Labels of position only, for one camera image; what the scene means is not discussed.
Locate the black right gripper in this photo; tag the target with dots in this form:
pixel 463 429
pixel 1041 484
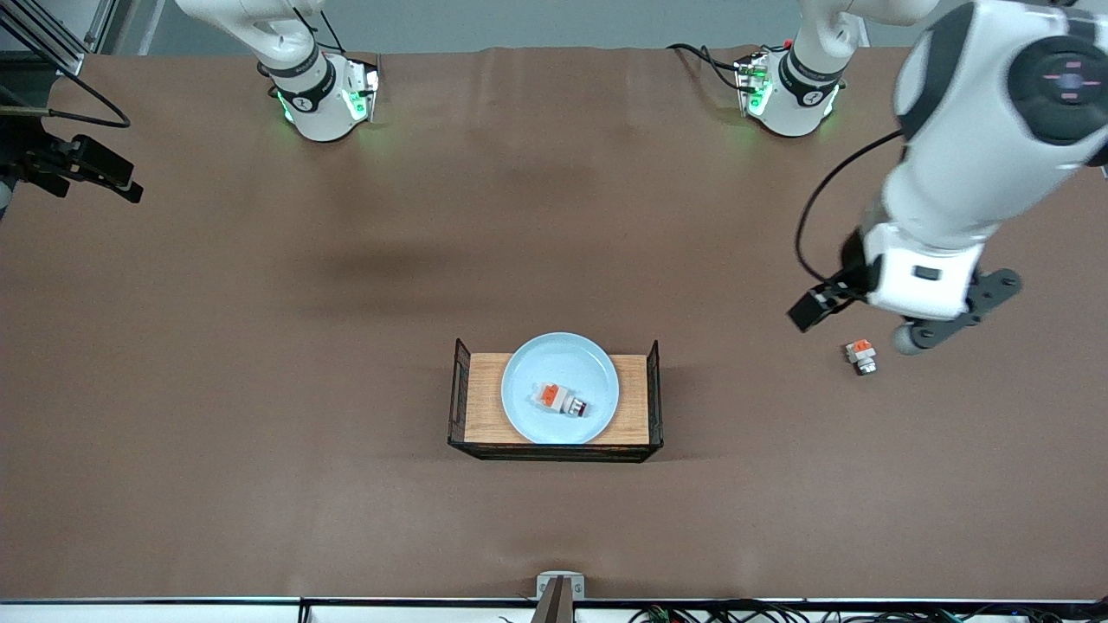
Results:
pixel 36 156

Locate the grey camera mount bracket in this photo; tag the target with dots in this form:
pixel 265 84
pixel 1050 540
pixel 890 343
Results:
pixel 560 593

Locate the light blue round plate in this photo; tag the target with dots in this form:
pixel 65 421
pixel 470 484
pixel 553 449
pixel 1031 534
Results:
pixel 560 372

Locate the white push button switch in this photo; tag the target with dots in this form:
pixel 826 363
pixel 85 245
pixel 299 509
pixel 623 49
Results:
pixel 861 356

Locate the red push button switch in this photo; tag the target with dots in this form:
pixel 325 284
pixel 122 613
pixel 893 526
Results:
pixel 563 400

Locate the brown table cover sheet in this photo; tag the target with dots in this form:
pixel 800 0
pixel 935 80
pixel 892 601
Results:
pixel 554 519

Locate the white table edge rail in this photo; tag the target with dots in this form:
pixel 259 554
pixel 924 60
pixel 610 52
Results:
pixel 260 611

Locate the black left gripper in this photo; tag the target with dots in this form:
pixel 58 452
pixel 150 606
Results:
pixel 852 265

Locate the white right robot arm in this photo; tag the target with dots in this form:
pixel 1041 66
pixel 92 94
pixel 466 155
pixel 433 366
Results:
pixel 316 104

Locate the aluminium frame profile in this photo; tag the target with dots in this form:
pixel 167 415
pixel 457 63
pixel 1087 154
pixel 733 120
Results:
pixel 52 35

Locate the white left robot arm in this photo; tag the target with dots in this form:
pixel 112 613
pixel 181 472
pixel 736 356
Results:
pixel 978 147

